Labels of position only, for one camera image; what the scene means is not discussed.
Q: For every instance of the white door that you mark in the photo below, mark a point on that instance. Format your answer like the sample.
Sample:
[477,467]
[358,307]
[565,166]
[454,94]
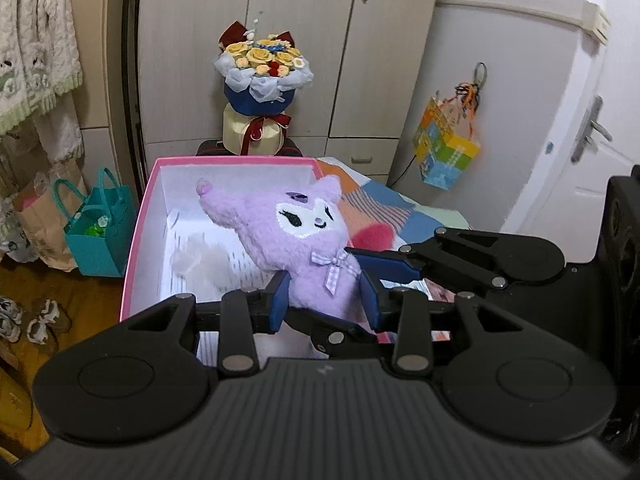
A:
[565,200]

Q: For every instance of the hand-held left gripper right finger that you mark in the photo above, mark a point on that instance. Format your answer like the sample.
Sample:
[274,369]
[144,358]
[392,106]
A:
[371,305]

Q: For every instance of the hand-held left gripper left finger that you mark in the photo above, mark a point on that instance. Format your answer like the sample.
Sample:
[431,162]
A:
[280,305]

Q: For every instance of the brown paper bag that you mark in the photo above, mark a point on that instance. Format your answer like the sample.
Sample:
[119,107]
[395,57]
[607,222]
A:
[40,230]

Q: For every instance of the cream gift box red ribbon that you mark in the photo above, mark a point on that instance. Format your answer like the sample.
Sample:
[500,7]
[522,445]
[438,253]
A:
[235,130]

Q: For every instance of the pink heart plush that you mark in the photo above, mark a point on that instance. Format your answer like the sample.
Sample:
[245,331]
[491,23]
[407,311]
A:
[377,235]

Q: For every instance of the patchwork patterned tablecloth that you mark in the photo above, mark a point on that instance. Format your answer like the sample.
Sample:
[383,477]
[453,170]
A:
[390,210]

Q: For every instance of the yellow flower bouquet blue wrap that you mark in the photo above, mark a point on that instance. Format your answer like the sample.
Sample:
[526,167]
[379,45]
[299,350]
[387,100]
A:
[260,60]

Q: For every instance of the printed paper sheet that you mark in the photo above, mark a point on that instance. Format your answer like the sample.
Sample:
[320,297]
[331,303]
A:
[225,287]

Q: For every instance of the white wall junction box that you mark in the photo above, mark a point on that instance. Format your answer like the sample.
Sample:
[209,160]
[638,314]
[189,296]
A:
[596,22]

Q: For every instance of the white sheer fabric pouch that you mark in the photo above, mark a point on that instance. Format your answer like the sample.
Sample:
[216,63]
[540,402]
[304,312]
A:
[210,257]

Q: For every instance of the teal gift bag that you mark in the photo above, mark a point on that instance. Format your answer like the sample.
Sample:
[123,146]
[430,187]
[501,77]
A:
[100,245]

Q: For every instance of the fluffy cream pajama top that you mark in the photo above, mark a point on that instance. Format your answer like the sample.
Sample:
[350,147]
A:
[35,35]

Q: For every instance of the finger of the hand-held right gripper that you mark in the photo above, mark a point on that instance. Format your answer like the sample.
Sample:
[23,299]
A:
[385,265]
[335,332]

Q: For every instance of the fluffy cream pajama pants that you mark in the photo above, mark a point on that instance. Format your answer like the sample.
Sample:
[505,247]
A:
[60,130]

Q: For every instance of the colourful paper gift bag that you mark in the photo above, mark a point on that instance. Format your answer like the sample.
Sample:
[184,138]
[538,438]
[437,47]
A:
[440,155]

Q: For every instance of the white printed shopping bag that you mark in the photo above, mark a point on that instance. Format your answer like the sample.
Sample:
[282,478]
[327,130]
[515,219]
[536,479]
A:
[15,242]

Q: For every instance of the pink cardboard box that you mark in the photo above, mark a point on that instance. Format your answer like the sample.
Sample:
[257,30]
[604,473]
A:
[145,240]

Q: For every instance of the purple plush toy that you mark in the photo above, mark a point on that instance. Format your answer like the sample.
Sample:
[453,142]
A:
[300,240]

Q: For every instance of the beige tall cabinet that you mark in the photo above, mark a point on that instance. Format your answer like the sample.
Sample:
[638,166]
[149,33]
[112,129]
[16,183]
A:
[100,85]

